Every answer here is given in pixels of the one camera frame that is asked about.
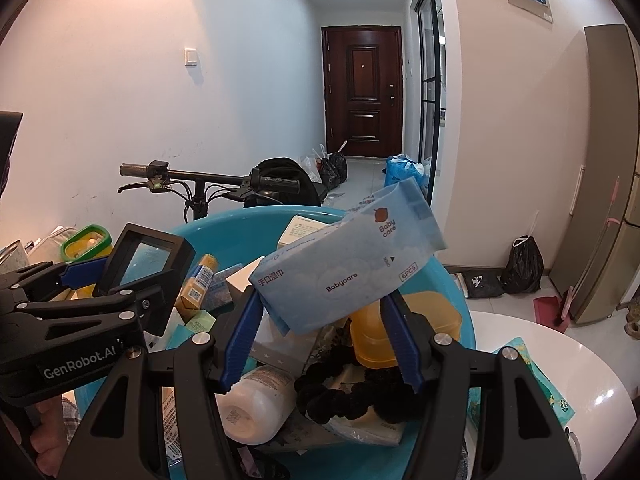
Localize red dustpan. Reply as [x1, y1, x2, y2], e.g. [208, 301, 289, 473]
[532, 296, 571, 333]

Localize black flat bag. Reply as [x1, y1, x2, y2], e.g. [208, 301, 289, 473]
[460, 269, 503, 301]

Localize blue plastic basin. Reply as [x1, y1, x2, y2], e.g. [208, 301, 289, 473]
[75, 205, 476, 480]

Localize pink handled mop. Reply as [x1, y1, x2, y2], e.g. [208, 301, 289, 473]
[557, 175, 623, 321]

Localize brown entrance door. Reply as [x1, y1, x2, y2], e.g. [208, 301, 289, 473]
[321, 25, 405, 157]

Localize black scrunchie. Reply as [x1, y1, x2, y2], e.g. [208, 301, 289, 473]
[294, 342, 416, 423]

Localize blue wet wipes pack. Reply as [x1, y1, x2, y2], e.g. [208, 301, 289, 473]
[248, 176, 447, 336]

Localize amber soap box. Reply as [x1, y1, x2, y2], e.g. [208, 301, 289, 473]
[349, 291, 463, 368]

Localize blue shopping bag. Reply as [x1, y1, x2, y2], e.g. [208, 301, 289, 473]
[384, 155, 431, 196]

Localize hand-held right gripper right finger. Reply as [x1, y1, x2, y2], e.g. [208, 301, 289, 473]
[380, 290, 583, 480]

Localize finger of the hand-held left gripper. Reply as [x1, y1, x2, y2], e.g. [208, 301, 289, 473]
[0, 282, 176, 363]
[0, 255, 116, 311]

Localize person's left hand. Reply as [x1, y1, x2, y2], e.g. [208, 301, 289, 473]
[27, 394, 66, 468]

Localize black trash bag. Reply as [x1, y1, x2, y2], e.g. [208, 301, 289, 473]
[317, 152, 348, 188]
[500, 235, 544, 295]

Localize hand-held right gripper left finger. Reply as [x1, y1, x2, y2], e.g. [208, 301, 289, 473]
[65, 287, 264, 480]

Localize plaid shirt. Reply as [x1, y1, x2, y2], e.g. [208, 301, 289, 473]
[61, 397, 82, 433]

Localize black framed glass door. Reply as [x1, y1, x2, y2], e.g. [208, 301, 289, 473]
[410, 0, 446, 211]

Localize white plastic bottle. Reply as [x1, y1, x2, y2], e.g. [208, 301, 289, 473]
[215, 365, 299, 445]

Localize green tissue pack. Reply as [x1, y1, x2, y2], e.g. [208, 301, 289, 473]
[465, 337, 576, 433]

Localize yellow container green lid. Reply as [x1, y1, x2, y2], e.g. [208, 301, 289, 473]
[61, 225, 113, 263]

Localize beige refrigerator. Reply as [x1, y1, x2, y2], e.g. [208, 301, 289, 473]
[567, 24, 640, 326]

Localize white small box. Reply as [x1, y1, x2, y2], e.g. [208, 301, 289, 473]
[225, 256, 266, 306]

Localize yellow bottle blue label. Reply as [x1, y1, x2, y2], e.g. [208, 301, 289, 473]
[177, 253, 219, 318]

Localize tall paper canister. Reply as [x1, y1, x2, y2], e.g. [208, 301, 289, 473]
[0, 240, 31, 273]

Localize black framed clear case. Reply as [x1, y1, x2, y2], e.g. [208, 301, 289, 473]
[93, 223, 197, 338]

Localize scooter handlebar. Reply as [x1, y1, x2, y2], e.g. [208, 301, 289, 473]
[118, 161, 321, 223]

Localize black backpack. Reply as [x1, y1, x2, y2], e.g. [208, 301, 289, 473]
[245, 157, 328, 208]

